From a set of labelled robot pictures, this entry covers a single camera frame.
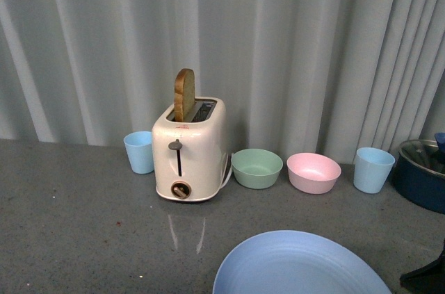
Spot blue plate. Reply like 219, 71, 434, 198
213, 230, 390, 293

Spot white toaster cable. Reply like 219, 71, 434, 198
215, 152, 233, 197

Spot bread slice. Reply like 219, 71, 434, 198
174, 68, 195, 122

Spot cream toaster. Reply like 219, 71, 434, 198
152, 97, 229, 202

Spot pink bowl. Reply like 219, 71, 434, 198
286, 153, 341, 195

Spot grey curtain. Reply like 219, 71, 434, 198
1, 0, 444, 163

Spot green bowl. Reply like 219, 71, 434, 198
231, 149, 283, 190

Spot light blue cup behind toaster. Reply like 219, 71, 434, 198
123, 131, 154, 174

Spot dark blue saucepan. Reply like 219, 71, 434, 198
391, 157, 444, 214

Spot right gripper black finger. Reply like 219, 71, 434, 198
400, 256, 444, 294

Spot glass pot lid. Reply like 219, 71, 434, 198
399, 133, 444, 179

